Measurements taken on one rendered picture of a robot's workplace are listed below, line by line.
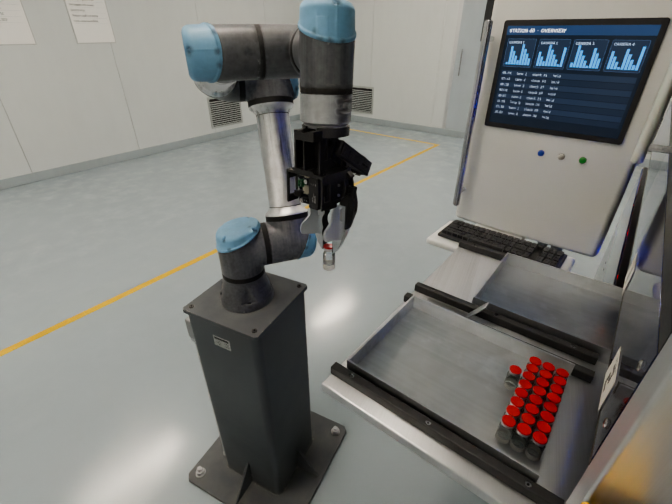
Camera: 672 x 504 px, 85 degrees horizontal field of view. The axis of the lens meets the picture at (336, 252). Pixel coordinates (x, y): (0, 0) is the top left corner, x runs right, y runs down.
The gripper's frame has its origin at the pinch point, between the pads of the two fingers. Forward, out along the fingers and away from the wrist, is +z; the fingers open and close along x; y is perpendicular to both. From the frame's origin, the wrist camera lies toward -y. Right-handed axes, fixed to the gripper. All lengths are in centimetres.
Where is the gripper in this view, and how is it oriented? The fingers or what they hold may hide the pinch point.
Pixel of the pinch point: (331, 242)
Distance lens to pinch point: 65.4
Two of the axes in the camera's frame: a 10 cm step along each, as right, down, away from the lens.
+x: 8.0, 2.9, -5.2
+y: -6.0, 3.5, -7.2
